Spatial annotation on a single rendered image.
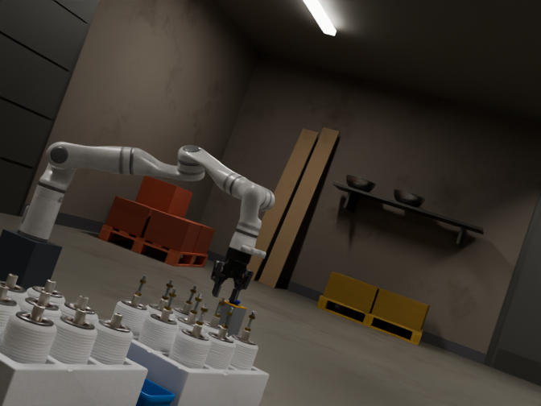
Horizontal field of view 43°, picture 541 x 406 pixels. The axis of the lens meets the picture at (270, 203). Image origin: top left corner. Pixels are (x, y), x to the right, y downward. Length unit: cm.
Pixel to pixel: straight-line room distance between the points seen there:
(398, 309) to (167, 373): 591
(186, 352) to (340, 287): 589
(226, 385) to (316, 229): 697
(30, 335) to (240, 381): 74
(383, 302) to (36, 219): 567
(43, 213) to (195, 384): 84
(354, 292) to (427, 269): 124
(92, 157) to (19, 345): 100
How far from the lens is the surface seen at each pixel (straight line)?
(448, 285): 847
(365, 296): 760
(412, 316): 758
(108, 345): 159
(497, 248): 848
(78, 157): 230
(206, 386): 184
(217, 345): 190
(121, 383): 160
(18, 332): 142
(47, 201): 232
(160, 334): 188
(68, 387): 148
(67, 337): 150
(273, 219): 854
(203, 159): 221
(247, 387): 201
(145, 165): 227
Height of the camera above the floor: 56
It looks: 3 degrees up
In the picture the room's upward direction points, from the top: 19 degrees clockwise
